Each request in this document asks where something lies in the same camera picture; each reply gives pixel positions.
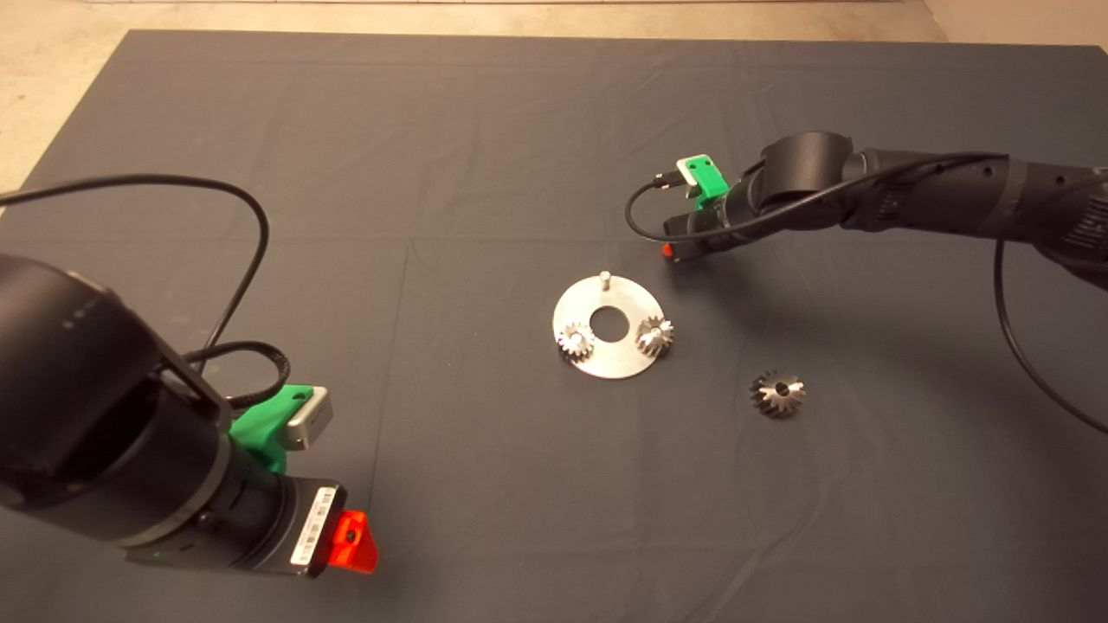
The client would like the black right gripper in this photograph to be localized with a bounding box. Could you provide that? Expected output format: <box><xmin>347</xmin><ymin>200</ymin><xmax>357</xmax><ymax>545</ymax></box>
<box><xmin>661</xmin><ymin>212</ymin><xmax>737</xmax><ymax>264</ymax></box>

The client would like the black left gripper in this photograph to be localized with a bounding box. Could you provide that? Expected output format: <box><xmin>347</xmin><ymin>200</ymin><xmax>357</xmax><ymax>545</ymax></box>
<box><xmin>254</xmin><ymin>473</ymin><xmax>380</xmax><ymax>577</ymax></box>

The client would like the large steel bevel gear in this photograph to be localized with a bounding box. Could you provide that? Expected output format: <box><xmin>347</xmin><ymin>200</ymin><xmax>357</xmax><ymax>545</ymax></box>
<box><xmin>749</xmin><ymin>369</ymin><xmax>808</xmax><ymax>421</ymax></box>

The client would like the small shiny steel gear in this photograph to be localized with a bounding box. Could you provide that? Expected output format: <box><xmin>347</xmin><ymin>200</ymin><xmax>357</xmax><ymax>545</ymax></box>
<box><xmin>636</xmin><ymin>316</ymin><xmax>676</xmax><ymax>358</ymax></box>
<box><xmin>558</xmin><ymin>323</ymin><xmax>596</xmax><ymax>363</ymax></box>

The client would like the round metal plate with pins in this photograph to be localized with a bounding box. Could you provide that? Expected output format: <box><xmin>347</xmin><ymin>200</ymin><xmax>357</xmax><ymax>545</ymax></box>
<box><xmin>552</xmin><ymin>271</ymin><xmax>667</xmax><ymax>382</ymax></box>

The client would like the dark grey table cloth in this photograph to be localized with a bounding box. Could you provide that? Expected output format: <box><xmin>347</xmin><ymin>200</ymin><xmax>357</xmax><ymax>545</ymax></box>
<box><xmin>0</xmin><ymin>30</ymin><xmax>1108</xmax><ymax>623</ymax></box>

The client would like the green right camera mount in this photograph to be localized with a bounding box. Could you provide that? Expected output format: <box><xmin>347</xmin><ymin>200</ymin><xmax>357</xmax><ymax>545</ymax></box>
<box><xmin>677</xmin><ymin>154</ymin><xmax>730</xmax><ymax>211</ymax></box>

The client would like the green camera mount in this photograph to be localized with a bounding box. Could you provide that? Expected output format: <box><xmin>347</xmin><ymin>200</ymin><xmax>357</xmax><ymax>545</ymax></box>
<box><xmin>677</xmin><ymin>154</ymin><xmax>730</xmax><ymax>211</ymax></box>
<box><xmin>229</xmin><ymin>383</ymin><xmax>314</xmax><ymax>473</ymax></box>

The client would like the silver left camera box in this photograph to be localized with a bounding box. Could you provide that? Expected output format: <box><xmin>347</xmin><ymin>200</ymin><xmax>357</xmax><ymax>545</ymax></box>
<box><xmin>284</xmin><ymin>385</ymin><xmax>335</xmax><ymax>451</ymax></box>

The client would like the green left camera mount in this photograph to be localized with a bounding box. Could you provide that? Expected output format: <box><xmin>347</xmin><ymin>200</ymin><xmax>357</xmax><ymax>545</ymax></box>
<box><xmin>229</xmin><ymin>383</ymin><xmax>314</xmax><ymax>473</ymax></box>

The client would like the braided black left arm cable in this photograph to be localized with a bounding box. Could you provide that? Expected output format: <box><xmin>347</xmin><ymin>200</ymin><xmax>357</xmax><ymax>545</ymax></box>
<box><xmin>177</xmin><ymin>339</ymin><xmax>291</xmax><ymax>408</ymax></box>

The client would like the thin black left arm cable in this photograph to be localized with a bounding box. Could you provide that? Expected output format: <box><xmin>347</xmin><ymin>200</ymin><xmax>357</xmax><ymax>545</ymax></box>
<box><xmin>0</xmin><ymin>171</ymin><xmax>272</xmax><ymax>373</ymax></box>

